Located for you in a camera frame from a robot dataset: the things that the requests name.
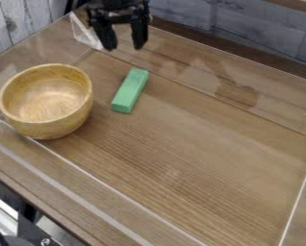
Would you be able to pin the green rectangular block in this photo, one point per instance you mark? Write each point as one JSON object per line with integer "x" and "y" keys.
{"x": 130, "y": 90}

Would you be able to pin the black metal bracket with bolt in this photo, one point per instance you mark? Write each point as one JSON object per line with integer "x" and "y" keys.
{"x": 30, "y": 232}

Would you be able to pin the clear acrylic corner bracket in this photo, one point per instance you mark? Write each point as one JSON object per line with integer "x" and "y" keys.
{"x": 83, "y": 34}

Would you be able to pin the wooden bowl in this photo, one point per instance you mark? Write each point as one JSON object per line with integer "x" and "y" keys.
{"x": 46, "y": 100}

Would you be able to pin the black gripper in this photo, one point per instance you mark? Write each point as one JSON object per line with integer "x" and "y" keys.
{"x": 107, "y": 12}

